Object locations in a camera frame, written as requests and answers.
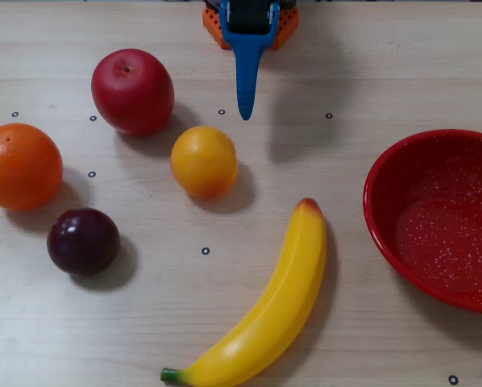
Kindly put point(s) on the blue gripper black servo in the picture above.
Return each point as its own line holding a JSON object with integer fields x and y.
{"x": 249, "y": 48}

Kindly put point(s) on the dark purple plum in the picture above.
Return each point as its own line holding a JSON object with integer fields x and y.
{"x": 83, "y": 242}

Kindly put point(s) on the orange robot base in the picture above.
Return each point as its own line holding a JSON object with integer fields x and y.
{"x": 287, "y": 25}

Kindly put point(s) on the red speckled bowl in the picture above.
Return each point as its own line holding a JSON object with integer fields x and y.
{"x": 442, "y": 225}

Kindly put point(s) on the yellow round fruit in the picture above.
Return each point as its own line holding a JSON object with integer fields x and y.
{"x": 204, "y": 162}

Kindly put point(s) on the red apple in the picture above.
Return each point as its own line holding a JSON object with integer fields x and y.
{"x": 133, "y": 92}

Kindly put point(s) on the yellow banana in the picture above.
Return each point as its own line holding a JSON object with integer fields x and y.
{"x": 273, "y": 298}

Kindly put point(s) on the orange fruit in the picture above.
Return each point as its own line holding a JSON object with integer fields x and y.
{"x": 20, "y": 166}

